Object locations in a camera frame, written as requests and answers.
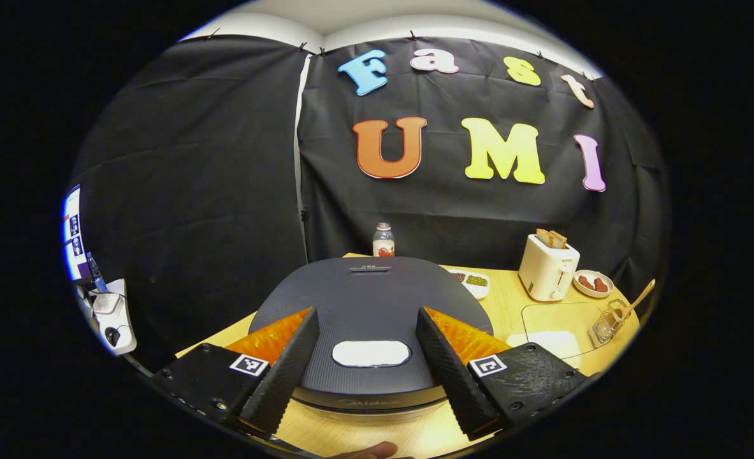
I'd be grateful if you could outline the black backdrop cloth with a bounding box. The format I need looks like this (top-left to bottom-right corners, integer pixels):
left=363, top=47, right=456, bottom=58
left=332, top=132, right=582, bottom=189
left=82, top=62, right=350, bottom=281
left=68, top=35, right=671, bottom=370

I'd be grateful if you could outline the dark grey rice cooker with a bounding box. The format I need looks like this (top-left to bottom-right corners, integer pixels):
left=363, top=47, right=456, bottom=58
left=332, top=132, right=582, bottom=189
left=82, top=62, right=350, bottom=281
left=249, top=256, right=494, bottom=419

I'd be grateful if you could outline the wooden spoon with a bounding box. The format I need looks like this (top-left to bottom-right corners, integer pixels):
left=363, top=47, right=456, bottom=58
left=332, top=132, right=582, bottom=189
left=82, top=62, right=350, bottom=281
left=613, top=279, right=656, bottom=323

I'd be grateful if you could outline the white divided grain dish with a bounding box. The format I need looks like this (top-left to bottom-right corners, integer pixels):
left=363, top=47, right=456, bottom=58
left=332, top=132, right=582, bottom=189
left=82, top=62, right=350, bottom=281
left=447, top=268, right=491, bottom=300

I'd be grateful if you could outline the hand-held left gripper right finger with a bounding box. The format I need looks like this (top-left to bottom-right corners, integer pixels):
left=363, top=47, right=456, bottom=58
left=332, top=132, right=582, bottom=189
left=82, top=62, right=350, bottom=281
left=415, top=306, right=589, bottom=442

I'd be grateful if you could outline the white round plate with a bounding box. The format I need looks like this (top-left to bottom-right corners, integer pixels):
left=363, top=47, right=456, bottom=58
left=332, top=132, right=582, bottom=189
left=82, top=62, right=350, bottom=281
left=572, top=270, right=614, bottom=299

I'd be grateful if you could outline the clear chopstick holder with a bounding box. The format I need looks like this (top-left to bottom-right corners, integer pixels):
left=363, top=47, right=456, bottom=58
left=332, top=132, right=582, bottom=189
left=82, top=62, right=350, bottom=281
left=590, top=298, right=632, bottom=347

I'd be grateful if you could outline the small clear bottle red label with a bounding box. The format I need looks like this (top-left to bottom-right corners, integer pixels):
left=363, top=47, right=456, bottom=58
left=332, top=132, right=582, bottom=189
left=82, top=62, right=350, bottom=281
left=372, top=222, right=395, bottom=258

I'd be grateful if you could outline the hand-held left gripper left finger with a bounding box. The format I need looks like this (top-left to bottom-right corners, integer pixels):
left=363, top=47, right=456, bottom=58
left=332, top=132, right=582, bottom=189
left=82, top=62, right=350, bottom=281
left=150, top=307, right=321, bottom=441

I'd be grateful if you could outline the white toaster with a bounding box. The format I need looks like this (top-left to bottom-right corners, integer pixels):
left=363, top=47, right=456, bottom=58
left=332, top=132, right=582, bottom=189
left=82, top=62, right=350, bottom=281
left=518, top=233, right=581, bottom=303

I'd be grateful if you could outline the clear plastic rice container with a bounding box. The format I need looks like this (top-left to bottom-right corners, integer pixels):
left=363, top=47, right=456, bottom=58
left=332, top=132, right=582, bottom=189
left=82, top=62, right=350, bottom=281
left=504, top=302, right=607, bottom=372

